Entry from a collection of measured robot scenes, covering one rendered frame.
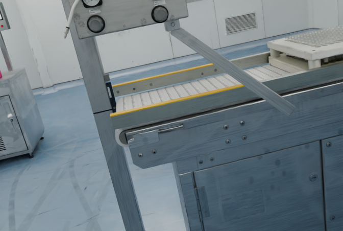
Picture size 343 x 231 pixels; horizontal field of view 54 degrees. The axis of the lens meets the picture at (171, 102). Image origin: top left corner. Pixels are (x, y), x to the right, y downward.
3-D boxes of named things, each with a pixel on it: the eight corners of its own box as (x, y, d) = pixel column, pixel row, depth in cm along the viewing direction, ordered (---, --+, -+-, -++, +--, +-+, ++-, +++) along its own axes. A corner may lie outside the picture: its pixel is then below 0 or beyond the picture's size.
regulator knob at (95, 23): (88, 35, 62) (81, 10, 61) (89, 34, 64) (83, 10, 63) (106, 31, 62) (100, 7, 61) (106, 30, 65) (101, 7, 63)
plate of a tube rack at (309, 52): (311, 61, 78) (311, 52, 78) (267, 48, 101) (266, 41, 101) (407, 40, 80) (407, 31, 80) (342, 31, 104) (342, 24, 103)
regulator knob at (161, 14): (154, 25, 63) (149, 2, 62) (152, 24, 66) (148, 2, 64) (171, 21, 63) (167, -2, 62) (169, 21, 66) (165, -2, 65)
